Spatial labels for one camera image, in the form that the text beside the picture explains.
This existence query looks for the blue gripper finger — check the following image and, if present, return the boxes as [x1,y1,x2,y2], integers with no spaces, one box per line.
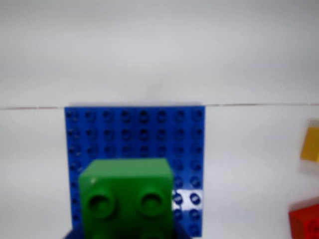
[62,227,86,239]
[172,222,193,239]

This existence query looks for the green 2x4 building block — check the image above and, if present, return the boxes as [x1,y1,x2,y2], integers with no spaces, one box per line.
[79,158,174,239]

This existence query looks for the red 2x4 building block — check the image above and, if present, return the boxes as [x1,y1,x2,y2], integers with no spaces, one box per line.
[289,198,319,239]

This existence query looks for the yellow building block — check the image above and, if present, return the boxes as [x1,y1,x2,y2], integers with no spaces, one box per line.
[300,126,319,161]

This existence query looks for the blue 8x8 building plate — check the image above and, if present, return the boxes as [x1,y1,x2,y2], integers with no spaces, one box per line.
[64,105,206,239]

